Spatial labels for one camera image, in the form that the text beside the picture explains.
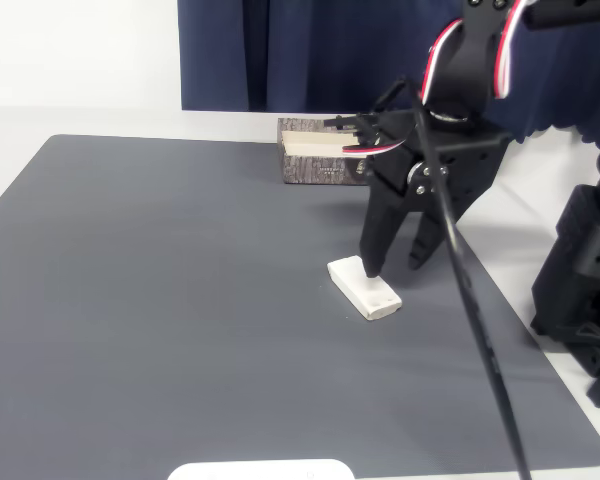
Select navy blue curtain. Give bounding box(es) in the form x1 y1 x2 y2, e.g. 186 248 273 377
177 0 600 149

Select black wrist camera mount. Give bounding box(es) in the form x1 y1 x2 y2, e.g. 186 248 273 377
323 74 416 151

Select grey table mat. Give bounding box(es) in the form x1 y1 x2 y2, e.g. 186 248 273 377
0 133 600 474

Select white rounded device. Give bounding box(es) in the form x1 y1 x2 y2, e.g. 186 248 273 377
167 458 356 480

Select white eraser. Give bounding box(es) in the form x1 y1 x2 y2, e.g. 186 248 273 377
326 254 403 322

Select red white black servo cable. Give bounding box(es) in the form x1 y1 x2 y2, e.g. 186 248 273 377
493 0 537 100
419 18 462 105
341 138 412 157

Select black camera cable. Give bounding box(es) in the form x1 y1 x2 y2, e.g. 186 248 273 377
399 74 535 480

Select bark-pattern cardboard box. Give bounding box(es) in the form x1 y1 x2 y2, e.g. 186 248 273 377
277 117 376 187

